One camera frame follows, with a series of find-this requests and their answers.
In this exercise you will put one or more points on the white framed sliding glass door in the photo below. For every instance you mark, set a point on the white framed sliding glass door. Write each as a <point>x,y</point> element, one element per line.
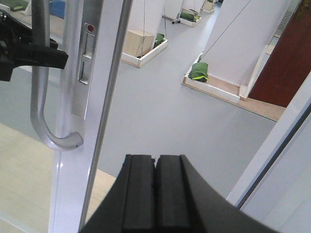
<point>52,121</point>

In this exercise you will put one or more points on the distant green sandbag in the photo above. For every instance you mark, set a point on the distant green sandbag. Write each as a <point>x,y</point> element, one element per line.
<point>199,72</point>

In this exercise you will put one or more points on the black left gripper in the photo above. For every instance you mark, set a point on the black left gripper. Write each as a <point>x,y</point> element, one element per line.
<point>18,49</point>

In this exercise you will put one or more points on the white door frame jamb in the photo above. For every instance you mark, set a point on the white door frame jamb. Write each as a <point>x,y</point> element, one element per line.
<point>275,188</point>

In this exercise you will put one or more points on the silver door lock plate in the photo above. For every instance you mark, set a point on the silver door lock plate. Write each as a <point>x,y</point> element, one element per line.
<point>84,71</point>

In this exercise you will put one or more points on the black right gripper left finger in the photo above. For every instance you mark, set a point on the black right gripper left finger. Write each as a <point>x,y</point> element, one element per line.
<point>128,207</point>

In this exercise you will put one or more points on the white edged wooden tray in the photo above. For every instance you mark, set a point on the white edged wooden tray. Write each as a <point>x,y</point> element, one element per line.
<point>140,62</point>

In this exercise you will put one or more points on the white edged base platform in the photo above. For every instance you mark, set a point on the white edged base platform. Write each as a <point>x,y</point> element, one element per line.
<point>230,93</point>

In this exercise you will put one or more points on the distant wooden box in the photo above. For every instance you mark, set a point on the distant wooden box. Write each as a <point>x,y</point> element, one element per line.
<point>137,43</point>

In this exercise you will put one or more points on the red brown door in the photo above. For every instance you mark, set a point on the red brown door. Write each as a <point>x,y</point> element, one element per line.
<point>290,62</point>

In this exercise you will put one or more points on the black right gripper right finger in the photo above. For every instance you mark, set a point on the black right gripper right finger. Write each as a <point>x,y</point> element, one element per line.
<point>186,203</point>

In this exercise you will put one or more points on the grey metal door handle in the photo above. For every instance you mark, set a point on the grey metal door handle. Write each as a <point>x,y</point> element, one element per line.
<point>40,74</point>

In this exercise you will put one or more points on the light wooden base platform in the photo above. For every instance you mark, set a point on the light wooden base platform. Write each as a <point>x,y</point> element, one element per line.
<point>43,191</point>

